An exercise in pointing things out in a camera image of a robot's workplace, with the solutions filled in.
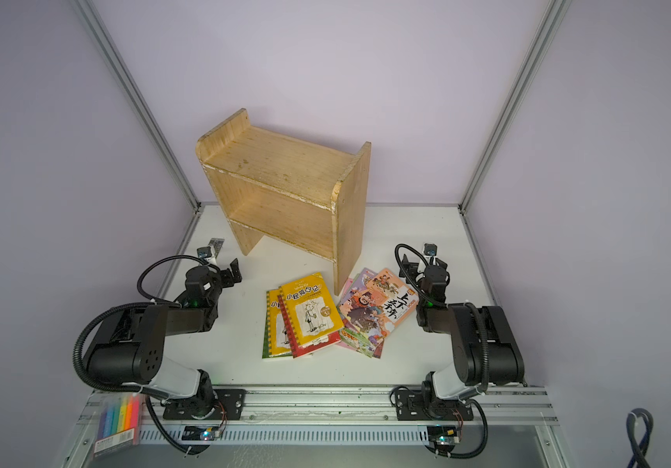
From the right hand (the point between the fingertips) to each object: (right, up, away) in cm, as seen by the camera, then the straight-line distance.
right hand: (417, 261), depth 94 cm
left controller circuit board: (-60, -41, -23) cm, 76 cm away
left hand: (-65, 0, -1) cm, 65 cm away
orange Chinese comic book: (-9, -12, -2) cm, 16 cm away
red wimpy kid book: (-38, -24, -13) cm, 47 cm away
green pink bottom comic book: (-23, -23, -9) cm, 34 cm away
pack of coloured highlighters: (-81, -38, -23) cm, 92 cm away
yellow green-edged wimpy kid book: (-44, -22, -11) cm, 51 cm away
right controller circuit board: (+1, -41, -23) cm, 47 cm away
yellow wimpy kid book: (-34, -14, -7) cm, 38 cm away
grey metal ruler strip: (-73, +5, +14) cm, 74 cm away
